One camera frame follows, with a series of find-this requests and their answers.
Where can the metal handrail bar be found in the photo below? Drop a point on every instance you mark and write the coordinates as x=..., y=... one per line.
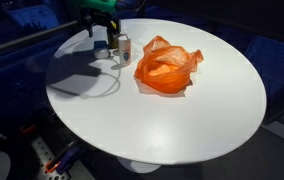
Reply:
x=25, y=38

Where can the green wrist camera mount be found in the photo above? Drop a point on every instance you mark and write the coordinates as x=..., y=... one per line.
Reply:
x=93, y=4

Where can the orange plastic bag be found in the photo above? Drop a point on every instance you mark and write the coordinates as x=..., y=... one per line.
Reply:
x=165, y=71

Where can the white deodorant stick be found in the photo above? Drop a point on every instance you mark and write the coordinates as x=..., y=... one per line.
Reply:
x=124, y=50

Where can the yellow-lid vitamin bottle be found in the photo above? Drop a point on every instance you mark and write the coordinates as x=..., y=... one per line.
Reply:
x=112, y=39

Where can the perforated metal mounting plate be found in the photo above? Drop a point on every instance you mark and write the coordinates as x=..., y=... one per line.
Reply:
x=42, y=155

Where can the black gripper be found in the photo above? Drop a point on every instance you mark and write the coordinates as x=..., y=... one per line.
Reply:
x=97, y=16

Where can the white table pedestal base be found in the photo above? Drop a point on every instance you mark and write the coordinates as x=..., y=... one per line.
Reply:
x=138, y=166

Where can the purple orange clamp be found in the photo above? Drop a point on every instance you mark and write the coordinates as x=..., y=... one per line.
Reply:
x=65, y=158
x=28, y=128

